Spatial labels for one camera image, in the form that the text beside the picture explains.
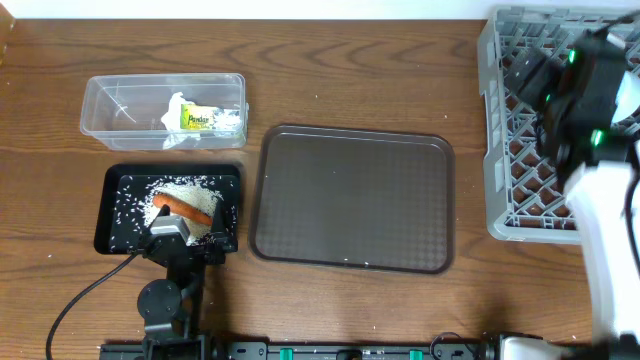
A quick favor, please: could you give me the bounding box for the white paper napkin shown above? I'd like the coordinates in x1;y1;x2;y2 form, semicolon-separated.
161;92;247;150

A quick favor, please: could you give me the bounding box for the grey dishwasher rack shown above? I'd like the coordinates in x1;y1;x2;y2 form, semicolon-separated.
477;7;639;245

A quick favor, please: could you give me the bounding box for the brown serving tray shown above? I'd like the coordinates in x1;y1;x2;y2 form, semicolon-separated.
248;125;455;275

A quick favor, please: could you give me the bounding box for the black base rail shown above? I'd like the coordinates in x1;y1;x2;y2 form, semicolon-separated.
99;339;500;360

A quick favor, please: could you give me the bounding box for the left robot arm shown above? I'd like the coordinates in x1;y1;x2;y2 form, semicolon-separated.
136;201;237;359

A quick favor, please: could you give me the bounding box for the yellow green snack wrapper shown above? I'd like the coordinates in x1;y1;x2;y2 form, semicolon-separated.
180;104;220;130

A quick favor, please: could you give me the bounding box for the clear plastic storage bin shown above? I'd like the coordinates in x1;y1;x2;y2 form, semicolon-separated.
80;73;249;150

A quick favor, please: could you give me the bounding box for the white rice pile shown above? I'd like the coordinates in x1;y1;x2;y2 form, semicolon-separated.
107;175;224;254

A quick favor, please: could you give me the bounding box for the black plastic tray bin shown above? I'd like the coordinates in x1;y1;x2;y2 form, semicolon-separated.
94;163;242;254

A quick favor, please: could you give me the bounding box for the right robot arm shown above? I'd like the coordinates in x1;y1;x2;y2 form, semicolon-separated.
505;26;639;359

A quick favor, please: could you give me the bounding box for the orange carrot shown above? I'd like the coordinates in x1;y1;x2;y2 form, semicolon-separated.
152;193;213;226

